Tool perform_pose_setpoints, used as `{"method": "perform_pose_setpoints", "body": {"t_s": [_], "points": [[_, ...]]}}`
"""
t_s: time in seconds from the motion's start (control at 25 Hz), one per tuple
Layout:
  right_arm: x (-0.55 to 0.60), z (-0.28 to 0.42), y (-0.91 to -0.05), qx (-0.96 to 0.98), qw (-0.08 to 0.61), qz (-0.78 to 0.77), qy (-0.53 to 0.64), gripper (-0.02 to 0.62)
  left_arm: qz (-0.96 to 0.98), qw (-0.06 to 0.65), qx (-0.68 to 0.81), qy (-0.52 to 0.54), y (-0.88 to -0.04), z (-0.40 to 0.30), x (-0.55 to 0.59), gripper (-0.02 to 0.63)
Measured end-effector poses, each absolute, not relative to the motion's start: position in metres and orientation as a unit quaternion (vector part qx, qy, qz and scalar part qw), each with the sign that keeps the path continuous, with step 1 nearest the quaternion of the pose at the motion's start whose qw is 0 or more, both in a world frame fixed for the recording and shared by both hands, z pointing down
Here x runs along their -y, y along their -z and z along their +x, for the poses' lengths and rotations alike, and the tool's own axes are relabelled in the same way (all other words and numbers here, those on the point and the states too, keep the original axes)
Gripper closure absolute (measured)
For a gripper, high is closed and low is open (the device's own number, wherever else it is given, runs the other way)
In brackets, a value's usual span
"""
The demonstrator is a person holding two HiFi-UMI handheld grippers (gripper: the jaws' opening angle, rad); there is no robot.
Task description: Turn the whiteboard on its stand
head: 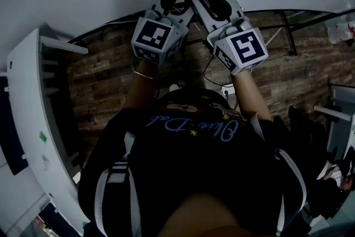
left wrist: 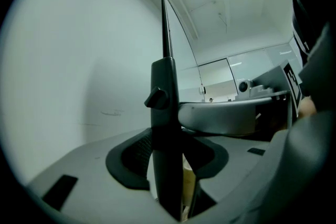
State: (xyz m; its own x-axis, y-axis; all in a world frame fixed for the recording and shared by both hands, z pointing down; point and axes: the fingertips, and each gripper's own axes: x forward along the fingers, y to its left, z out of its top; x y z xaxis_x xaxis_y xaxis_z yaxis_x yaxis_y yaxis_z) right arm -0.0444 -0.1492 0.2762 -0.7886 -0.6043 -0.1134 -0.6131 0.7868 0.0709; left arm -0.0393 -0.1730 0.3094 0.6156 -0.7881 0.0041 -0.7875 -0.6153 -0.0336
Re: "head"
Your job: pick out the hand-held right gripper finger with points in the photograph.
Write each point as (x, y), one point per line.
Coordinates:
(209, 23)
(237, 8)

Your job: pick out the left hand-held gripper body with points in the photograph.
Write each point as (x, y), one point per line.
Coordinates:
(155, 41)

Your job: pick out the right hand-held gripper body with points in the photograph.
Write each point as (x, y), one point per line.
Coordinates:
(247, 50)

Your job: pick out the person's left forearm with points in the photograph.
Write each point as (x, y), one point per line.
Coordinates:
(142, 91)

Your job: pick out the person's right forearm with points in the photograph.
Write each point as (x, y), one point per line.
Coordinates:
(249, 97)

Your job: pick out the pale wooden stick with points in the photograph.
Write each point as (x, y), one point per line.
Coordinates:
(272, 36)

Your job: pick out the white power strip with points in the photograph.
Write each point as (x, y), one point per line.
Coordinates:
(227, 90)

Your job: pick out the person's left white shoe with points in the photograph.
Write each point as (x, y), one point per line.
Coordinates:
(174, 88)

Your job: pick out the white plastic bag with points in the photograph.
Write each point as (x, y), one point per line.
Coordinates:
(339, 33)

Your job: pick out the small white desk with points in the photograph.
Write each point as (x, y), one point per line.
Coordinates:
(332, 113)

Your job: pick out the person's black printed shirt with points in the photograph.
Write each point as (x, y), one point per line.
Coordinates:
(194, 169)

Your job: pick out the long white desk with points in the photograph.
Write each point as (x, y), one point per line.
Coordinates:
(27, 91)

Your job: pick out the green sticker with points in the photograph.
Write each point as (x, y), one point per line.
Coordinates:
(43, 136)

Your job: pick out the dark blue partition panel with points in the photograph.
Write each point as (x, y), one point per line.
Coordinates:
(58, 219)
(11, 125)

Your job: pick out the person's face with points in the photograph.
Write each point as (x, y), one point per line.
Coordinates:
(202, 216)

